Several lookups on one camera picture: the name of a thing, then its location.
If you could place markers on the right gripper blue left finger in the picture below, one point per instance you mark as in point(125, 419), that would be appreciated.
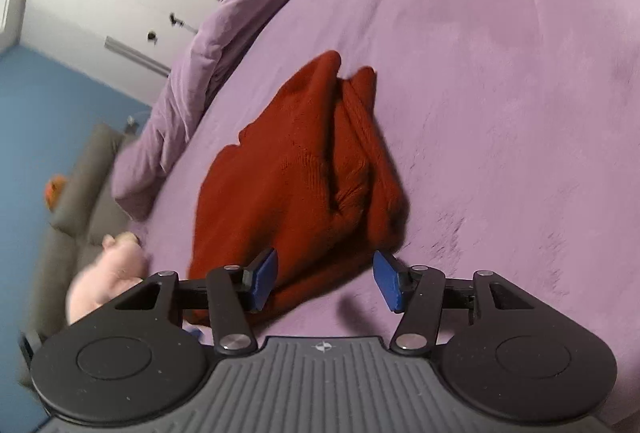
point(259, 279)

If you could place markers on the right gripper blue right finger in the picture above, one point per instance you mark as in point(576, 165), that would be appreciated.
point(393, 279)

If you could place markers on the purple duvet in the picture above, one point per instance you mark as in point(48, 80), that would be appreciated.
point(222, 39)

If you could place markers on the pink plush toy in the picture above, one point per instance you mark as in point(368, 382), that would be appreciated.
point(121, 265)

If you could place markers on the orange small toy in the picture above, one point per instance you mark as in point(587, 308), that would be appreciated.
point(53, 190)

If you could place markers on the red knit sweater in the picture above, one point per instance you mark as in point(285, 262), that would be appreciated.
point(312, 178)

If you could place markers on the grey sofa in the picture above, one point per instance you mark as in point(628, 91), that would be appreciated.
point(84, 215)

